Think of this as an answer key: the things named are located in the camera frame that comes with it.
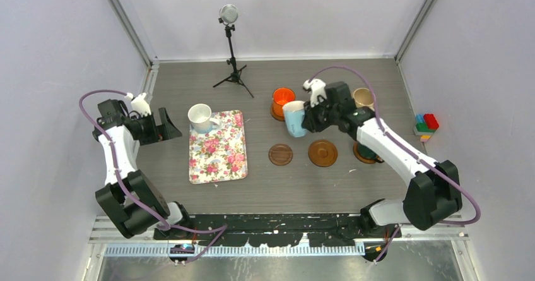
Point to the dark green mug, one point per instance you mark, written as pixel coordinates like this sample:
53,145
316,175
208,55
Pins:
368,151

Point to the colourful toy brick stack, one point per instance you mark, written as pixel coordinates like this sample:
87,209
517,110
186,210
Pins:
426,125

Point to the beige mug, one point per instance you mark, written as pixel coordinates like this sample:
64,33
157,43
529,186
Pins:
363,97

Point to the orange mug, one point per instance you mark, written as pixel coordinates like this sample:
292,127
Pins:
280,97

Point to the small orange-brown coaster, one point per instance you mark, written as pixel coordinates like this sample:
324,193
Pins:
359,155

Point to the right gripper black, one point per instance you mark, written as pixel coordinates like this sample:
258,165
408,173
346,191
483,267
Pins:
309,122

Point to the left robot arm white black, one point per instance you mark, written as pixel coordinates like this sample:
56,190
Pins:
128,198

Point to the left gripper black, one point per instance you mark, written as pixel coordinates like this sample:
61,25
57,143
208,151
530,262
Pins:
159,133

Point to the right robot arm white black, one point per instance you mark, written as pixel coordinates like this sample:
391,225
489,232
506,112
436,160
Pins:
432,187

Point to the microphone on black tripod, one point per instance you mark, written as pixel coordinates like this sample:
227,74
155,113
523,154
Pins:
228,15

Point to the glossy brown wooden coaster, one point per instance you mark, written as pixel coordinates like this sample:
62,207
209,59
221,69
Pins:
275,115

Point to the floral serving tray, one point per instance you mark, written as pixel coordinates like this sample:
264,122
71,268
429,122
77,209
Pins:
219,155

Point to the matte brown wooden coaster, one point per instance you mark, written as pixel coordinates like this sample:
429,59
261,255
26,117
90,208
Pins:
323,153

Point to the dark walnut small coaster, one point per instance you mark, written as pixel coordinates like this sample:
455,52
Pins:
280,154

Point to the light blue white mug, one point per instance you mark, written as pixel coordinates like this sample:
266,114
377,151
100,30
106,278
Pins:
294,114

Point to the aluminium frame rail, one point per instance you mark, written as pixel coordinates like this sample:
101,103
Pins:
144,244

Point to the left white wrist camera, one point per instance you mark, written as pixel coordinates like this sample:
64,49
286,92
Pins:
140,103

